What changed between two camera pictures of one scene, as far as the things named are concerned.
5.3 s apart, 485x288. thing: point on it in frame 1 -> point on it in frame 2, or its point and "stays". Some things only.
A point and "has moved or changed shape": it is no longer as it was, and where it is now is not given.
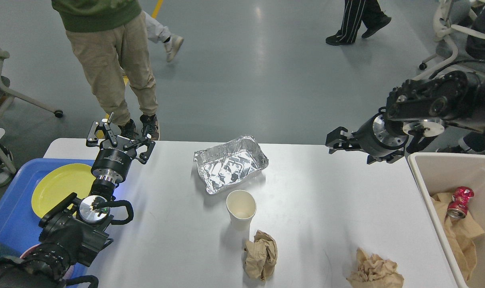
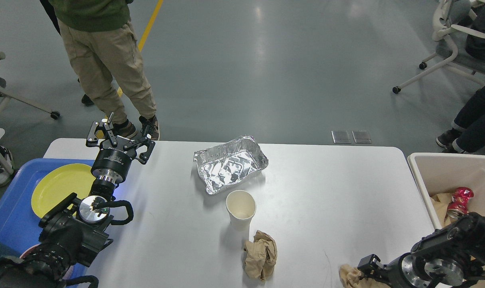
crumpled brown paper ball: [261, 255] stays
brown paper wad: [373, 271] has moved or changed shape
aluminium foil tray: [223, 165] stays
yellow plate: [55, 184] stays
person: [369, 12] -> [86, 99]
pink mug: [28, 250] stays
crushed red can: [457, 209] stays
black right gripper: [382, 139] -> [405, 271]
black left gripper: [113, 161] stays
